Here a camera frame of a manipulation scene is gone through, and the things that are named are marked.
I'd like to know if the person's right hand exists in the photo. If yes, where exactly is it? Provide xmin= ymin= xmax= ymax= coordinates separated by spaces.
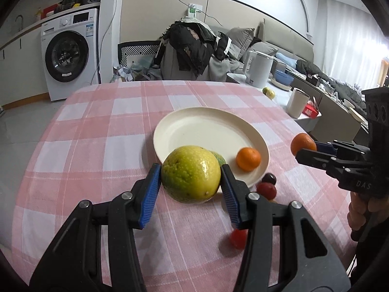
xmin=347 ymin=192 xmax=370 ymax=232

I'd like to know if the green striped round fruit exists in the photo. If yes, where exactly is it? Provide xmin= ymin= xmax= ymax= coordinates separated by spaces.
xmin=210 ymin=151 xmax=227 ymax=166

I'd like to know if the white washing machine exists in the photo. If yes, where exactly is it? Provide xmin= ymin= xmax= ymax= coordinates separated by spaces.
xmin=41 ymin=8 xmax=101 ymax=102

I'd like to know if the pile of papers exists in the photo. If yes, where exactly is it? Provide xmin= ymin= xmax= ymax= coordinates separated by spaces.
xmin=114 ymin=62 xmax=161 ymax=82

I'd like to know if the red snack packet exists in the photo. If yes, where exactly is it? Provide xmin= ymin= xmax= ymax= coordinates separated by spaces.
xmin=304 ymin=103 xmax=322 ymax=118

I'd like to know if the black jacket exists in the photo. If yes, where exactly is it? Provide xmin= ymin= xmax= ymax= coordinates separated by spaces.
xmin=155 ymin=23 xmax=220 ymax=78

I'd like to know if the white counter cabinet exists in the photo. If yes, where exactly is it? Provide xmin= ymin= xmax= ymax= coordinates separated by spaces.
xmin=0 ymin=21 xmax=47 ymax=108

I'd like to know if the orange tangerine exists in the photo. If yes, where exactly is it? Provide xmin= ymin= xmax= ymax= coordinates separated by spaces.
xmin=291 ymin=133 xmax=317 ymax=157
xmin=236 ymin=147 xmax=262 ymax=172

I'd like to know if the white cup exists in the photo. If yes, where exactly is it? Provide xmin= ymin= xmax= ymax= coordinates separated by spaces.
xmin=287 ymin=88 xmax=310 ymax=119

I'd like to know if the white side table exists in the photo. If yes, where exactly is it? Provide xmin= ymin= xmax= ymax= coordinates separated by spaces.
xmin=226 ymin=73 xmax=323 ymax=132

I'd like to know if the cream round plate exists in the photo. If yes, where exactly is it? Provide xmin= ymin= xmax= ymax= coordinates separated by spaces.
xmin=153 ymin=107 xmax=270 ymax=189

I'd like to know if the black patterned chair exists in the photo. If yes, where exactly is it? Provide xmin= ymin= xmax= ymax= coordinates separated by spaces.
xmin=118 ymin=41 xmax=161 ymax=67

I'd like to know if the grey pillow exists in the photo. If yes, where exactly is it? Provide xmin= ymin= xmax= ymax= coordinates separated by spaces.
xmin=226 ymin=27 xmax=256 ymax=59

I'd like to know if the white electric kettle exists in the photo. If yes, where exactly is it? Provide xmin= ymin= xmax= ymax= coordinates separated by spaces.
xmin=245 ymin=50 xmax=274 ymax=89

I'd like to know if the grey garment pile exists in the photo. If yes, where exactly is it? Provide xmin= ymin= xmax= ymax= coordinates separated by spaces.
xmin=159 ymin=44 xmax=241 ymax=82

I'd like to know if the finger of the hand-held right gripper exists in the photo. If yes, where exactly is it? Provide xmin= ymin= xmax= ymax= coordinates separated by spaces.
xmin=296 ymin=147 xmax=375 ymax=177
xmin=314 ymin=140 xmax=370 ymax=156

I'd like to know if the red box on washer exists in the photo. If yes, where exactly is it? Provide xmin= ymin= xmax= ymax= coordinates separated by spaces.
xmin=43 ymin=4 xmax=62 ymax=18

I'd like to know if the red cherry tomato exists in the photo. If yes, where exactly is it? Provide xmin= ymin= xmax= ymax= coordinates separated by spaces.
xmin=256 ymin=182 xmax=278 ymax=201
xmin=229 ymin=229 xmax=248 ymax=249

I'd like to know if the dark blanket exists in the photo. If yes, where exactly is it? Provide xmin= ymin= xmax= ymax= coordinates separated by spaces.
xmin=296 ymin=59 xmax=368 ymax=114

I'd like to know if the grey sofa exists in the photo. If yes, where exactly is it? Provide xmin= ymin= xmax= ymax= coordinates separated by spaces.
xmin=210 ymin=18 xmax=370 ymax=146

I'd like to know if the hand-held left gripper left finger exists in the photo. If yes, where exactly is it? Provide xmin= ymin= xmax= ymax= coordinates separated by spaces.
xmin=29 ymin=163 xmax=162 ymax=292

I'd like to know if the pink checkered tablecloth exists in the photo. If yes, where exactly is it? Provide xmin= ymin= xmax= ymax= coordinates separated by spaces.
xmin=4 ymin=81 xmax=362 ymax=292

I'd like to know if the yellow citrus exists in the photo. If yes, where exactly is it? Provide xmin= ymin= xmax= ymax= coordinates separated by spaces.
xmin=161 ymin=145 xmax=221 ymax=204

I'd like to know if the blue bowl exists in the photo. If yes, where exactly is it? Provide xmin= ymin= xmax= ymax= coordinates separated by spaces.
xmin=275 ymin=69 xmax=295 ymax=86

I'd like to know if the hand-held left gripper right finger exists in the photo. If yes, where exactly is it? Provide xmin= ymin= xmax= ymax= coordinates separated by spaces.
xmin=220 ymin=164 xmax=351 ymax=292

